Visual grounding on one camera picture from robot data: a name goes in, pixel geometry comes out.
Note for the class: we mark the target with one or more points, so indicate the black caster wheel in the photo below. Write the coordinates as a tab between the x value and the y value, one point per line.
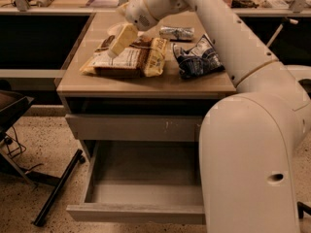
303	209

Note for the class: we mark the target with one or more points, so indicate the brown and yellow chip bag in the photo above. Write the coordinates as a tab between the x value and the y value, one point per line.
143	58

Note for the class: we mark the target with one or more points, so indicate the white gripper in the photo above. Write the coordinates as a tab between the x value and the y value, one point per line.
137	13

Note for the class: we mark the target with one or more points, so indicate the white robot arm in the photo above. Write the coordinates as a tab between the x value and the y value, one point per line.
246	140

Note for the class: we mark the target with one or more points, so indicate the open middle drawer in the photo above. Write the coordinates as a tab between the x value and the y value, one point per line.
141	182

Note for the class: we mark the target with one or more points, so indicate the grey top drawer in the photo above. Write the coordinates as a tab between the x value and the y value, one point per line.
135	128

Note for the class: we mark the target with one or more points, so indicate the white paper bowl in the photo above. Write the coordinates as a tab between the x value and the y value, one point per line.
115	29

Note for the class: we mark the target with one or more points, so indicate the grey drawer cabinet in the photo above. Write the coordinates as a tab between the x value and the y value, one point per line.
166	95

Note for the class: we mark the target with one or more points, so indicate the white cane stick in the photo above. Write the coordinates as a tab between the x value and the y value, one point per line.
285	20

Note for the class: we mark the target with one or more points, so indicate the blue crumpled chip bag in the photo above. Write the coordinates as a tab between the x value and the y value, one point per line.
201	60

